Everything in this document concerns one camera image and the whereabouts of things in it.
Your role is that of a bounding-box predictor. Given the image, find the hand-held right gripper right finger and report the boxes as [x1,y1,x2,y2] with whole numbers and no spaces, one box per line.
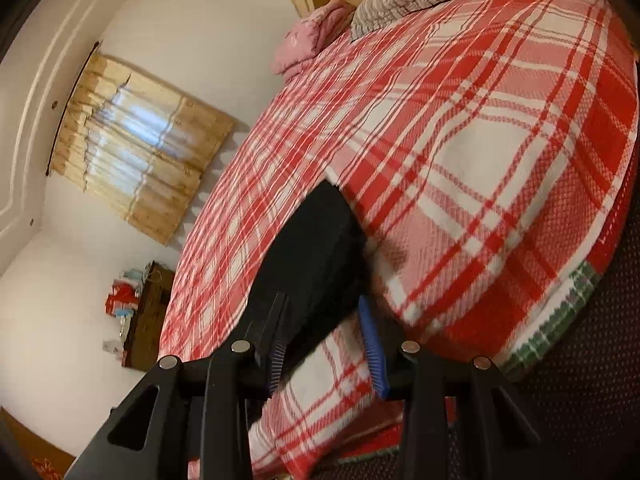
[357,295,546,480]

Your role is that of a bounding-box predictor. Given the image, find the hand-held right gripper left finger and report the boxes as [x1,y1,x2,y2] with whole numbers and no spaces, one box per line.
[65,292,290,480]

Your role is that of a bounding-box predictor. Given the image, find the black pants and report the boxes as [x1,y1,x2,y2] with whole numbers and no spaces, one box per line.
[247,180,373,428]

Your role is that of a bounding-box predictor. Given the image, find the dark wooden desk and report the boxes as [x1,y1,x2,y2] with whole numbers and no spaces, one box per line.
[121,260,177,372]

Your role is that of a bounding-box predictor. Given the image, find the green plaid under sheet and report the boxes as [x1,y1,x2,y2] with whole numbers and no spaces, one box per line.
[502,260,602,385]

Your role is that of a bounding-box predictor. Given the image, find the red plaid bed sheet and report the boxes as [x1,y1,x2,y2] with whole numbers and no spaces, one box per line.
[159,0,640,480]

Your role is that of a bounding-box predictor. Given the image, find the yellow patterned window curtain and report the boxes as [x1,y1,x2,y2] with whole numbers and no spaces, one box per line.
[50,54,237,247]

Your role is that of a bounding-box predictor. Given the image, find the pink folded blanket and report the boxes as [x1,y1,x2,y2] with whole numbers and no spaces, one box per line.
[270,0,357,80]

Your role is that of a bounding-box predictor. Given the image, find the dark curtain rod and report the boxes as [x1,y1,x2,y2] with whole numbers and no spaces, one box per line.
[44,40,101,177]

